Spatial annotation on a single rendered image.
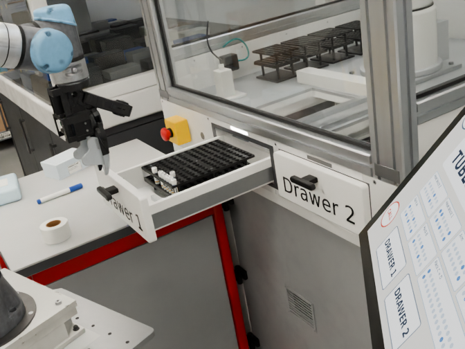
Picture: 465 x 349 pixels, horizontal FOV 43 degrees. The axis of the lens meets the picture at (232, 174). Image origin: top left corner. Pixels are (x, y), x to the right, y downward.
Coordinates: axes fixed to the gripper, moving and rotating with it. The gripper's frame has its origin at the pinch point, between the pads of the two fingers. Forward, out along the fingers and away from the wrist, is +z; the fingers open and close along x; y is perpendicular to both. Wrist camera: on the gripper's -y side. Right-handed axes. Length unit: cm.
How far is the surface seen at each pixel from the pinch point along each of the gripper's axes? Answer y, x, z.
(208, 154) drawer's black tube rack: -26.0, -0.3, 6.6
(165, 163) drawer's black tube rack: -16.2, -4.9, 6.6
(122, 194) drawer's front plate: -1.1, 3.9, 6.2
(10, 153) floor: -33, -362, 97
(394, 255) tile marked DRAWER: -10, 76, -4
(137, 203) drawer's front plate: -0.9, 12.6, 5.7
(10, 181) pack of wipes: 13, -59, 16
